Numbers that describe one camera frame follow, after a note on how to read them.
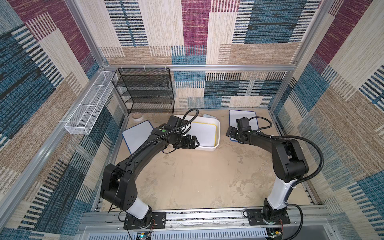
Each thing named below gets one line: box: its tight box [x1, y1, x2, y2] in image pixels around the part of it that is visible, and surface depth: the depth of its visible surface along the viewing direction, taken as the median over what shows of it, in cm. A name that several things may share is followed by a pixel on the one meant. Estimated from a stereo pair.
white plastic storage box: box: [174, 114, 221, 152], surface depth 106 cm
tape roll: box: [132, 112, 144, 122], surface depth 118 cm
